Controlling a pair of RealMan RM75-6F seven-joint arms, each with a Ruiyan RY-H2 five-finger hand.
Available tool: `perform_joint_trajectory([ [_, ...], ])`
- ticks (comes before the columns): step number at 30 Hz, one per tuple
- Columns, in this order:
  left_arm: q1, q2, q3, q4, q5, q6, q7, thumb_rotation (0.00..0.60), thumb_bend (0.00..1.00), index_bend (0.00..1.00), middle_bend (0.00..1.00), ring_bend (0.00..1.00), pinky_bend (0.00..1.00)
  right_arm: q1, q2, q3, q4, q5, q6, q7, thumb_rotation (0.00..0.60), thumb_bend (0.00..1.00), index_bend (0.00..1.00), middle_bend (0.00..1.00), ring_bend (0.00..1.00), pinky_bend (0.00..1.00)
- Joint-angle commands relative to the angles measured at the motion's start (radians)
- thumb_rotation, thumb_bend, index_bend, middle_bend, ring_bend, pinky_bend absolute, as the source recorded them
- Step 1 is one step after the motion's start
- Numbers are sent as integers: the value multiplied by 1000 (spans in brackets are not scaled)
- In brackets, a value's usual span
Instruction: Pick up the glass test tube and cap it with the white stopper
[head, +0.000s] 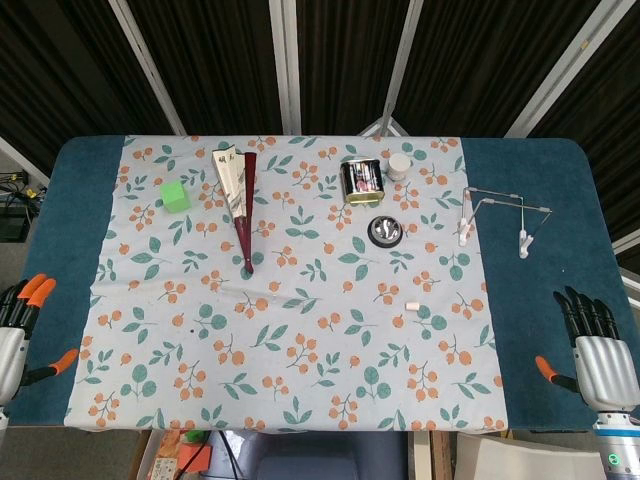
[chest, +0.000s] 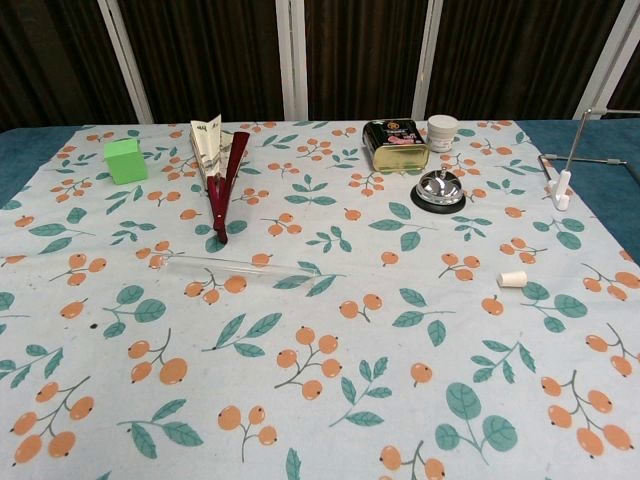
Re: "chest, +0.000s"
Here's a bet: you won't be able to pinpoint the small white jar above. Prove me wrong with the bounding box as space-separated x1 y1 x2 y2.
426 114 460 154

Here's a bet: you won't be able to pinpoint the metal wire stand white clips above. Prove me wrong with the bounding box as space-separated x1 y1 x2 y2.
537 107 640 211

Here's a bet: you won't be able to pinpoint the silver call bell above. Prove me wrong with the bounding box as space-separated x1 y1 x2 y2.
410 168 467 216

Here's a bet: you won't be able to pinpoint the green cube box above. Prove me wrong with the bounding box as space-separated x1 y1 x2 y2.
103 138 149 185

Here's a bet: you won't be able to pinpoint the clear glass test tube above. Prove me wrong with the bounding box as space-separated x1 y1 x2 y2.
162 254 324 279

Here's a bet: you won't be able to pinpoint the dark red folding fan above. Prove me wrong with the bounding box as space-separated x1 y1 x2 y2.
188 113 250 246

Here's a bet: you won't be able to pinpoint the gold and black tin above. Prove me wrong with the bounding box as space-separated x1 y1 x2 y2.
362 119 432 175

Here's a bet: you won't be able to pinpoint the white rubber stopper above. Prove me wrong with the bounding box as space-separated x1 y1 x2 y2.
496 270 529 289

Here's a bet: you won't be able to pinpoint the orange fruit print tablecloth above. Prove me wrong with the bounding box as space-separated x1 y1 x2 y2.
0 119 640 480

